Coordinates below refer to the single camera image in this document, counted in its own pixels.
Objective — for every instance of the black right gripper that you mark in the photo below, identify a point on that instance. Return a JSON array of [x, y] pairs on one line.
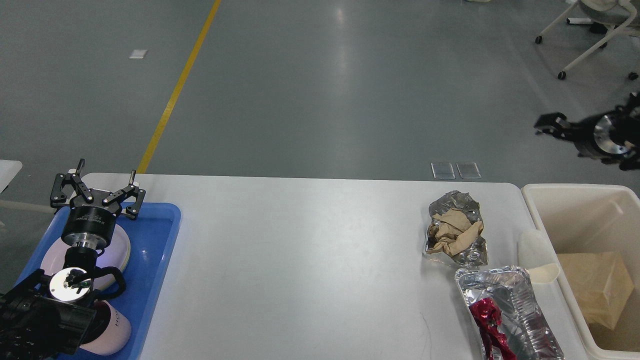
[[603, 137]]

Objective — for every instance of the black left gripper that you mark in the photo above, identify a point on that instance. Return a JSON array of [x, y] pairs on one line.
[[87, 225]]

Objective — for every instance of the white paper cup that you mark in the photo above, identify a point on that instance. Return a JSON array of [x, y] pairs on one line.
[[537, 255]]

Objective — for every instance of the brown paper bag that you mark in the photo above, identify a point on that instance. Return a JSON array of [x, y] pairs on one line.
[[601, 285]]

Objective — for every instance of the silver foil tray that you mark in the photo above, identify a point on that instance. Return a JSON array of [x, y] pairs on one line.
[[528, 334]]

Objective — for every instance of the brown paper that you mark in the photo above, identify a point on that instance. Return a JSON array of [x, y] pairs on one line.
[[452, 233]]

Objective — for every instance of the red foil wrapper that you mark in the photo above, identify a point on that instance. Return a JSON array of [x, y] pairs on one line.
[[488, 317]]

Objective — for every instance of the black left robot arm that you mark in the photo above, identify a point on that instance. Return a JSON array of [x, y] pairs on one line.
[[46, 315]]

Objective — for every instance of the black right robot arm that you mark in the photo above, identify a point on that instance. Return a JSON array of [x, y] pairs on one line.
[[630, 108]]

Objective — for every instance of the yellow plate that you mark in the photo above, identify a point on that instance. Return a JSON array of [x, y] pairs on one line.
[[122, 242]]

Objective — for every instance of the blue plastic tray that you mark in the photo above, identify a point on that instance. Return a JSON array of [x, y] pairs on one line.
[[152, 237]]

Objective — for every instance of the white side table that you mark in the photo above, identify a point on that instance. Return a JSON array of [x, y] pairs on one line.
[[8, 171]]

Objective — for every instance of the white plastic bin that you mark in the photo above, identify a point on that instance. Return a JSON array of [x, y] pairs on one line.
[[593, 218]]

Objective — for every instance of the grey floor plate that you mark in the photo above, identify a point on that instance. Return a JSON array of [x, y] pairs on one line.
[[468, 170], [443, 171]]

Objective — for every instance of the white office chair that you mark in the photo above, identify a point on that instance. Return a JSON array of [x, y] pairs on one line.
[[609, 18]]

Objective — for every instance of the pink mug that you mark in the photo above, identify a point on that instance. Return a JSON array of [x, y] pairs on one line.
[[109, 331]]

